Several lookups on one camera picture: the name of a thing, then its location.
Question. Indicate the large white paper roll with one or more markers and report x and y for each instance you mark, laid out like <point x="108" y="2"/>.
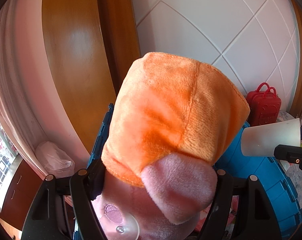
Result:
<point x="260" y="141"/>

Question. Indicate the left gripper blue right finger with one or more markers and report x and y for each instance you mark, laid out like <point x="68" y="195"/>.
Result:
<point x="216" y="220"/>

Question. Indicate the red toy suitcase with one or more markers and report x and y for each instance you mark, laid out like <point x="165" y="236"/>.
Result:
<point x="264" y="105"/>

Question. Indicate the pink pig plush orange hood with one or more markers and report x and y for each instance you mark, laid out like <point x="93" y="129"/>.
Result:
<point x="173" y="119"/>

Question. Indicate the pink plastic bag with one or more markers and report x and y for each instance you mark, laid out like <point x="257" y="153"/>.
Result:
<point x="54" y="160"/>

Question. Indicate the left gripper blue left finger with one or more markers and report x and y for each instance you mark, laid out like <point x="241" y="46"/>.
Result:
<point x="85" y="186"/>

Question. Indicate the blue plastic storage crate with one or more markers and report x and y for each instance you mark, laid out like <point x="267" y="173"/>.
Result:
<point x="277" y="185"/>

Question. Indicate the dark red wooden cabinet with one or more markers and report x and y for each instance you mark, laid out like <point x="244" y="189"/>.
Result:
<point x="20" y="195"/>

